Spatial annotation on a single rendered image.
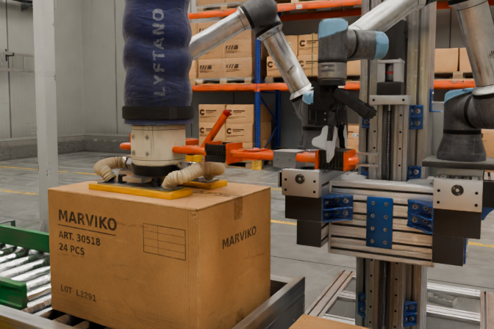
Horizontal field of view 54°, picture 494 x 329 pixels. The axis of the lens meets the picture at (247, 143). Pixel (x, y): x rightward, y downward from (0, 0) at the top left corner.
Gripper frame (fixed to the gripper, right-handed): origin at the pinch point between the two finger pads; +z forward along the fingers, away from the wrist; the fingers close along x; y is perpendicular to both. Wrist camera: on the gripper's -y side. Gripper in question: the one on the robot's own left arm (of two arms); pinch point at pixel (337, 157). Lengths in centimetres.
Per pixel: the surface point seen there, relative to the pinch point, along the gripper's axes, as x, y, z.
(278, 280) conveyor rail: -31, 32, 48
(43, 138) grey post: -145, 315, 15
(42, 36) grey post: -145, 313, -71
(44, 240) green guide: -17, 142, 47
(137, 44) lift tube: 11, 59, -31
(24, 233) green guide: -16, 156, 45
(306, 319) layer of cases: -18, 16, 54
